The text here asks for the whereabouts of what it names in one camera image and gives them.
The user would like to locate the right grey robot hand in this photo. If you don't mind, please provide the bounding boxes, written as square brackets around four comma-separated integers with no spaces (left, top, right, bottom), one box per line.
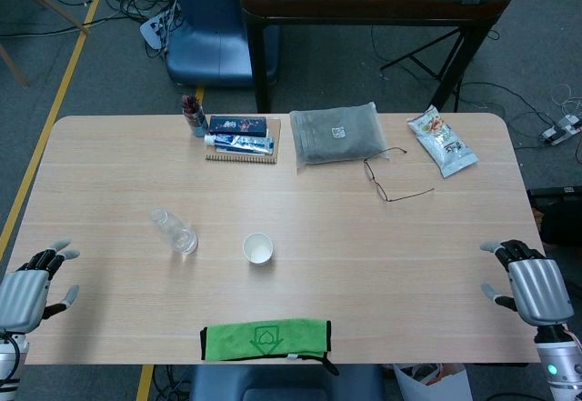
[479,238,575,328]

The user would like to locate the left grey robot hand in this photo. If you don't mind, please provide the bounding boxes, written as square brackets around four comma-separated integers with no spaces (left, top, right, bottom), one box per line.
[0,237,81,333]

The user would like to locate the transparent plastic bottle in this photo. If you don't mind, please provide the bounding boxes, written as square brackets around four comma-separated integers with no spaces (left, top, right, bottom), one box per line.
[150,207,200,256]

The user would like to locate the blue mobile robot base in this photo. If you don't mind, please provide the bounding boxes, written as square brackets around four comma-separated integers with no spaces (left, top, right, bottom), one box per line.
[165,0,279,89]

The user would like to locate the white paper cup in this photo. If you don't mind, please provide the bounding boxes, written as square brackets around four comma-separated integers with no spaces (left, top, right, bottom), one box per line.
[242,232,275,266]

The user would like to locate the black equipment case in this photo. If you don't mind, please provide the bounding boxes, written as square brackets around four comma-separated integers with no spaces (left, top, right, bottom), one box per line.
[527,185,582,246]

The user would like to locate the white paper bag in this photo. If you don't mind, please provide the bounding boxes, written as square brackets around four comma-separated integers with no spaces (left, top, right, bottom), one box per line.
[392,363,473,401]

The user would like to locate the grey power strip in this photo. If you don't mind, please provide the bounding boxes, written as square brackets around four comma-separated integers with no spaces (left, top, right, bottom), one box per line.
[539,115,582,146]

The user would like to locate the white snack bag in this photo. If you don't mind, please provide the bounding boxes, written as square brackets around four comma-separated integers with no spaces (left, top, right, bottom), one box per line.
[406,105,480,179]

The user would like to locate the thin-framed eyeglasses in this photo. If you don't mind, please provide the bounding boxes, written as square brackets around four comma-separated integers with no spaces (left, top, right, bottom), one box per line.
[363,146,436,203]

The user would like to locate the green microfiber cloth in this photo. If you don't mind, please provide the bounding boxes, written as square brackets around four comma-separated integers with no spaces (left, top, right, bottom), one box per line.
[199,318,340,377]

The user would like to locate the pen holder with pens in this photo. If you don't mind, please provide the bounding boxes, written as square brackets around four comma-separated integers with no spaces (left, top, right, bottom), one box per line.
[181,95,209,138]

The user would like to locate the grey cloth in plastic bag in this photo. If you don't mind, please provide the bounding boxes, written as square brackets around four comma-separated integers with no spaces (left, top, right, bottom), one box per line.
[289,102,391,175]

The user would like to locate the brown spiral notebook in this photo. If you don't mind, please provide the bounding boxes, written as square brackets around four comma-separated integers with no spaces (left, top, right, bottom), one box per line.
[205,116,282,166]

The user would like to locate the blue white toothpaste tube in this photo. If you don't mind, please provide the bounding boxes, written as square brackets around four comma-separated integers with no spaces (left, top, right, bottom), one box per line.
[204,133,276,155]

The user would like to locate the dark blue toothpaste box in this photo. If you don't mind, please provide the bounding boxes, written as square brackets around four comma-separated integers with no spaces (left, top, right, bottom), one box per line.
[208,115,268,138]

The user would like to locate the blue robot torso base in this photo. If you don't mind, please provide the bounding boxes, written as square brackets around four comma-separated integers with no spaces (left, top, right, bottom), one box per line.
[188,364,386,401]

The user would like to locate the white power strip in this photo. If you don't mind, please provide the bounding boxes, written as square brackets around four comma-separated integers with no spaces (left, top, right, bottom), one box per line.
[138,9,176,52]

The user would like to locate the dark wooden mahjong table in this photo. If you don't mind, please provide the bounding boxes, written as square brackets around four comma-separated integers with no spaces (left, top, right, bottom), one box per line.
[239,0,514,114]

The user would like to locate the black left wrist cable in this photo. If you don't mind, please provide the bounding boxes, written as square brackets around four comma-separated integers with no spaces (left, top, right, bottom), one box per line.
[0,331,23,386]

